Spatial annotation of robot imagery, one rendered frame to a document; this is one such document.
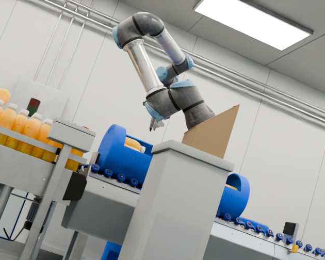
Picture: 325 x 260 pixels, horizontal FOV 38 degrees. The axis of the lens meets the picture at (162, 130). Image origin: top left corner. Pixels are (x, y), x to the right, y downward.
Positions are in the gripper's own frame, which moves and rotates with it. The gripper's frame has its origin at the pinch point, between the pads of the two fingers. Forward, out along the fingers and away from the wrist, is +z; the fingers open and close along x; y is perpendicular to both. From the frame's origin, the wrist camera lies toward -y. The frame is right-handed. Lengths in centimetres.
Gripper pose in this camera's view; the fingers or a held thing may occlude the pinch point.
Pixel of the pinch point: (151, 128)
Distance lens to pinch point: 272.7
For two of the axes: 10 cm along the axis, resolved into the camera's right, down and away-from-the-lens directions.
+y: 8.8, 3.6, 3.1
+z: -3.1, 9.3, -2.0
